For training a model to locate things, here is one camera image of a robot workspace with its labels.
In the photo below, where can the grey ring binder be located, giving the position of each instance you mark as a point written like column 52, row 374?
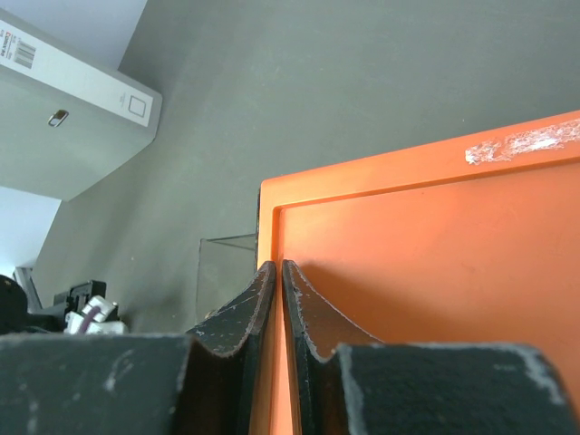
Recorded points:
column 67, row 122

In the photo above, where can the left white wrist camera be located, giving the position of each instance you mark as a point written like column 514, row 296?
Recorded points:
column 98, row 316

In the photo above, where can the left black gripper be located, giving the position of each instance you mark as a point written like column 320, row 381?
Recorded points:
column 45, row 308

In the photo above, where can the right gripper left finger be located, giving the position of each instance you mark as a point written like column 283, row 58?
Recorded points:
column 198, row 382

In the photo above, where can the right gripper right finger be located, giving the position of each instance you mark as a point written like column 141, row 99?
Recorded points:
column 344, row 380

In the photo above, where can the clear drawer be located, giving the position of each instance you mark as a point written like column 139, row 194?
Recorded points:
column 225, row 267

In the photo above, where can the orange drawer box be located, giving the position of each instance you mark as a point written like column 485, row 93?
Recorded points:
column 467, row 240

